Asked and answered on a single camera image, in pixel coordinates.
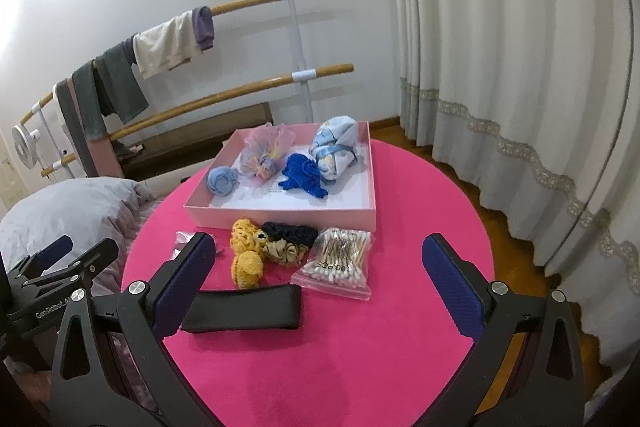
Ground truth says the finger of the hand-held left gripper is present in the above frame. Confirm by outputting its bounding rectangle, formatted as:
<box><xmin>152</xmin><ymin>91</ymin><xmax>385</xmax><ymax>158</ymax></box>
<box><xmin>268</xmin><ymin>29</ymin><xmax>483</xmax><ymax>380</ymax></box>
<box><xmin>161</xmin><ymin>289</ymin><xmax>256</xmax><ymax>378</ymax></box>
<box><xmin>22</xmin><ymin>237</ymin><xmax>121</xmax><ymax>294</ymax></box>
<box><xmin>9</xmin><ymin>234</ymin><xmax>74</xmax><ymax>280</ymax></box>

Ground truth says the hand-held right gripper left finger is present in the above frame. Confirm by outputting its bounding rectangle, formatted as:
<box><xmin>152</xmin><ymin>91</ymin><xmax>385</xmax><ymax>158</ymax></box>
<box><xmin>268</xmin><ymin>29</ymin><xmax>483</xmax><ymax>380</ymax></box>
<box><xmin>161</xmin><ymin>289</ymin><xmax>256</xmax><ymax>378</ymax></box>
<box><xmin>50</xmin><ymin>232</ymin><xmax>221</xmax><ymax>427</ymax></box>

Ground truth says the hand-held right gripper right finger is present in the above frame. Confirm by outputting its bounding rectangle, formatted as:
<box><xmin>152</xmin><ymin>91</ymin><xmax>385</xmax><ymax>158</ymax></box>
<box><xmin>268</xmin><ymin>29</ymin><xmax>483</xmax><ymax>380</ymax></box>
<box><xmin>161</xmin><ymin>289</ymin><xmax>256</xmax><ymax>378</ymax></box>
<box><xmin>421</xmin><ymin>233</ymin><xmax>586</xmax><ymax>427</ymax></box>

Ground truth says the yellow crochet scrunchie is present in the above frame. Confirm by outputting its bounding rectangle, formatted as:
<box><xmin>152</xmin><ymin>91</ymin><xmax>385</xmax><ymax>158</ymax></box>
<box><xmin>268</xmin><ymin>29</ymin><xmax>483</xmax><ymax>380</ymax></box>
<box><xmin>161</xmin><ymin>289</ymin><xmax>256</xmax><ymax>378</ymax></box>
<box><xmin>229</xmin><ymin>218</ymin><xmax>269</xmax><ymax>290</ymax></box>

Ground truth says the beige scrunchie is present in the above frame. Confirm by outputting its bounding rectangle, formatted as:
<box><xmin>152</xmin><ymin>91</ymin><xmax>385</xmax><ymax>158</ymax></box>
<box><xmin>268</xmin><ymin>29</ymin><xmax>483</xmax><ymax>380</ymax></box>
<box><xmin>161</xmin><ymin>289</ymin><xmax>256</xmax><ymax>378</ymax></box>
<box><xmin>263</xmin><ymin>237</ymin><xmax>309</xmax><ymax>269</ymax></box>

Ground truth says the pink cardboard box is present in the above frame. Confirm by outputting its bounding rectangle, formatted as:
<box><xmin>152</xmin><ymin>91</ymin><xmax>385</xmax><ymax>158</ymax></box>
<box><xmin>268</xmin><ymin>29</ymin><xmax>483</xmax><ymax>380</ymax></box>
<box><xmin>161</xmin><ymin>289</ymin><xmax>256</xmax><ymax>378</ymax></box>
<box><xmin>183</xmin><ymin>122</ymin><xmax>377</xmax><ymax>233</ymax></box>

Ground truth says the bag of cotton swabs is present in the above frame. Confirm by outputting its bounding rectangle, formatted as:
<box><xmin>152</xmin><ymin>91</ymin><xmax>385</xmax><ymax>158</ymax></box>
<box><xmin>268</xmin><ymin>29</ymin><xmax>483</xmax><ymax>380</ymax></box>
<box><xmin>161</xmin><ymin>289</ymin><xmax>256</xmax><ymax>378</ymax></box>
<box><xmin>291</xmin><ymin>227</ymin><xmax>373</xmax><ymax>303</ymax></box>

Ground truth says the navy blue scrunchie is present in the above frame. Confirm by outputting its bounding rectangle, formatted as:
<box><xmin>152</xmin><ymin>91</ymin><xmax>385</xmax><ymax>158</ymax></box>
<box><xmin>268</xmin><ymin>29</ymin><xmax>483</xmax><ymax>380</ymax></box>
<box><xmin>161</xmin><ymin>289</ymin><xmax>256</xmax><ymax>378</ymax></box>
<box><xmin>262</xmin><ymin>221</ymin><xmax>319</xmax><ymax>244</ymax></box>

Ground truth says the small clear plastic bag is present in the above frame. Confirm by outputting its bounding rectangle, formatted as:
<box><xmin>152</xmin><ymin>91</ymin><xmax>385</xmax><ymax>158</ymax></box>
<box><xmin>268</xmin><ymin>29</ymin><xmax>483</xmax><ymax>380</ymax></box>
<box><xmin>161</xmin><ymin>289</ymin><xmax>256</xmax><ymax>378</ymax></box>
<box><xmin>174</xmin><ymin>231</ymin><xmax>216</xmax><ymax>263</ymax></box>

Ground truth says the grey cushion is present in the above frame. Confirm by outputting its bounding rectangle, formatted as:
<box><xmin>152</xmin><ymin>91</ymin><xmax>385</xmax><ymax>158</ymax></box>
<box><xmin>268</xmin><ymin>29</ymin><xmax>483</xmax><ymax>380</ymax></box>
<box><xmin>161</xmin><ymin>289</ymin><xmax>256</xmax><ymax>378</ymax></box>
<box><xmin>0</xmin><ymin>177</ymin><xmax>161</xmax><ymax>303</ymax></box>

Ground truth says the black headband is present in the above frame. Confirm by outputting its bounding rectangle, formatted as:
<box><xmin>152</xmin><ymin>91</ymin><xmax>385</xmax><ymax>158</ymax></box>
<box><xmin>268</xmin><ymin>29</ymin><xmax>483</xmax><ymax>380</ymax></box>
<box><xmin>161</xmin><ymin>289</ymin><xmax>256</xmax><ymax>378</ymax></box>
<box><xmin>181</xmin><ymin>284</ymin><xmax>303</xmax><ymax>334</ymax></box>

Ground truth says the pink towel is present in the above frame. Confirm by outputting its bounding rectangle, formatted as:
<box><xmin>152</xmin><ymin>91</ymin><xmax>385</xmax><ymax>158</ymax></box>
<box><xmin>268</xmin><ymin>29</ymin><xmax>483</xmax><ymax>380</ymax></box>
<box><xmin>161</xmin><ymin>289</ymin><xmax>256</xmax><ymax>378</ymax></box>
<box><xmin>65</xmin><ymin>77</ymin><xmax>123</xmax><ymax>180</ymax></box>

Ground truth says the small white fan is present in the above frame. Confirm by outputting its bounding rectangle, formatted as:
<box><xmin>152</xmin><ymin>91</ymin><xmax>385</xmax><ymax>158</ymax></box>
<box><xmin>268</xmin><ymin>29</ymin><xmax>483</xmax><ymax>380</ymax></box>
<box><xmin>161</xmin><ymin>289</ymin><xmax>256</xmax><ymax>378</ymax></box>
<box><xmin>12</xmin><ymin>123</ymin><xmax>43</xmax><ymax>168</ymax></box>

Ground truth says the light blue rolled cloth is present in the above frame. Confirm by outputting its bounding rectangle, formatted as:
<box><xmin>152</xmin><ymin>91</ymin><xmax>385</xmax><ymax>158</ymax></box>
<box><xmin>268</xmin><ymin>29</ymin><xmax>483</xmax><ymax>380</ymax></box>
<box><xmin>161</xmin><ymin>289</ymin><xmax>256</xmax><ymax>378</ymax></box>
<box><xmin>206</xmin><ymin>166</ymin><xmax>242</xmax><ymax>198</ymax></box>

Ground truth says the round pink table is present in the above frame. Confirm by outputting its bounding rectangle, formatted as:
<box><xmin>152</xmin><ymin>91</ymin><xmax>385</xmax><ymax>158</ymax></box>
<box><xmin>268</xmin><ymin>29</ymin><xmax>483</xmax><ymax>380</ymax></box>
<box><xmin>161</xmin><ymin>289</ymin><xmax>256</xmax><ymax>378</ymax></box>
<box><xmin>121</xmin><ymin>138</ymin><xmax>496</xmax><ymax>427</ymax></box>

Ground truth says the dark grey garment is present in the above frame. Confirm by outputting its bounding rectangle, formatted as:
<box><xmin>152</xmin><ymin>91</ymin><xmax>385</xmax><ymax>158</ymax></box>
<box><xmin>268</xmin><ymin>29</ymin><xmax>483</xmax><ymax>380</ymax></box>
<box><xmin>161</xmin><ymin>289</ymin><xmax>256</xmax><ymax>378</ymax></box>
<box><xmin>55</xmin><ymin>59</ymin><xmax>108</xmax><ymax>145</ymax></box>

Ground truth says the dark wooden bench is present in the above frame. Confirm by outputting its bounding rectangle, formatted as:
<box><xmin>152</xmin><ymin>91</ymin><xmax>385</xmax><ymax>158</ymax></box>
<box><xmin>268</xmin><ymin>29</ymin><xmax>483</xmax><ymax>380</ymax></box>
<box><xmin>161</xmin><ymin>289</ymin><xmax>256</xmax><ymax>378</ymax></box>
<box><xmin>117</xmin><ymin>102</ymin><xmax>273</xmax><ymax>180</ymax></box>

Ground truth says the pastel tulle pouch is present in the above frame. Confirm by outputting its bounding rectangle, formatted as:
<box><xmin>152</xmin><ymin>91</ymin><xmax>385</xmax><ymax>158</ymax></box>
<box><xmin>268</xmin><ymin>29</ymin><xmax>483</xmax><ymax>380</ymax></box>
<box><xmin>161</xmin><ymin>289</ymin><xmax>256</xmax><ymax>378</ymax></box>
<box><xmin>240</xmin><ymin>124</ymin><xmax>296</xmax><ymax>180</ymax></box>

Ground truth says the royal blue knit cloth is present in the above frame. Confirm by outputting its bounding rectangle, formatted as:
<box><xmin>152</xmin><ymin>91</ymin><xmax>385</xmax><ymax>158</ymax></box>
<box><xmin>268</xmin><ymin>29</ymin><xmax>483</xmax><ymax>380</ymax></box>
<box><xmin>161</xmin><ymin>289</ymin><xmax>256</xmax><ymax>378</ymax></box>
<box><xmin>278</xmin><ymin>152</ymin><xmax>328</xmax><ymax>200</ymax></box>

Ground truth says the grey towel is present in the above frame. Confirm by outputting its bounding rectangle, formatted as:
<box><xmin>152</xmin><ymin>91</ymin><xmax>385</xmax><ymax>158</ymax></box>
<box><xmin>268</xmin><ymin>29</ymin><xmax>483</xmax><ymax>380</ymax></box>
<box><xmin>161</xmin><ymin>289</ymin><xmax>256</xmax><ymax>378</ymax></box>
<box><xmin>93</xmin><ymin>36</ymin><xmax>150</xmax><ymax>120</ymax></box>

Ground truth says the light blue printed cloth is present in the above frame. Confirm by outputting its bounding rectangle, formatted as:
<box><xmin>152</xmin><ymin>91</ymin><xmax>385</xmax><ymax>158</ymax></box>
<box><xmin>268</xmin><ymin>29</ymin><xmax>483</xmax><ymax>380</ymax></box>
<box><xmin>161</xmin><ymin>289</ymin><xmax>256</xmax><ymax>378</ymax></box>
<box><xmin>308</xmin><ymin>117</ymin><xmax>359</xmax><ymax>182</ymax></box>

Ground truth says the cream garment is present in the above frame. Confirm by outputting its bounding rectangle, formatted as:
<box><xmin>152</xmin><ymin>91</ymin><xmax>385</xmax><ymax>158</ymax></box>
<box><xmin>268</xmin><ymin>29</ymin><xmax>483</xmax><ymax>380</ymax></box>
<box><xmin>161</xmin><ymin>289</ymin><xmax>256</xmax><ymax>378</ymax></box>
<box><xmin>132</xmin><ymin>11</ymin><xmax>197</xmax><ymax>80</ymax></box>

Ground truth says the purple garment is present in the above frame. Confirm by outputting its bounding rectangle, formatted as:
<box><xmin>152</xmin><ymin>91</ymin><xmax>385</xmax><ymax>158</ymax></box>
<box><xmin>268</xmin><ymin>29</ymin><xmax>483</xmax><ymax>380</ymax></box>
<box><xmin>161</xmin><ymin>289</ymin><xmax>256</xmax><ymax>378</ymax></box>
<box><xmin>191</xmin><ymin>6</ymin><xmax>216</xmax><ymax>52</ymax></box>

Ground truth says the white curtain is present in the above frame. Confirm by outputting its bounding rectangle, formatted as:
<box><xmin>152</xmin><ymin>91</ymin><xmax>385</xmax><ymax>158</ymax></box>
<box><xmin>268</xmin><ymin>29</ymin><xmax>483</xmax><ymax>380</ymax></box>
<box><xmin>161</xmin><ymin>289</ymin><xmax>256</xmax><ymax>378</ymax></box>
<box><xmin>382</xmin><ymin>0</ymin><xmax>640</xmax><ymax>403</ymax></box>

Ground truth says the white barre post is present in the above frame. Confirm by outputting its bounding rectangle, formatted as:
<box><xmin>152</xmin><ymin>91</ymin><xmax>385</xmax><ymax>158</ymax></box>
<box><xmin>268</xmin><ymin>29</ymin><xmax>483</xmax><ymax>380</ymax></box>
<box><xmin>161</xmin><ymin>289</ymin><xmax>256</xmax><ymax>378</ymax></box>
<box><xmin>277</xmin><ymin>0</ymin><xmax>317</xmax><ymax>124</ymax></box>
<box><xmin>30</xmin><ymin>104</ymin><xmax>71</xmax><ymax>180</ymax></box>

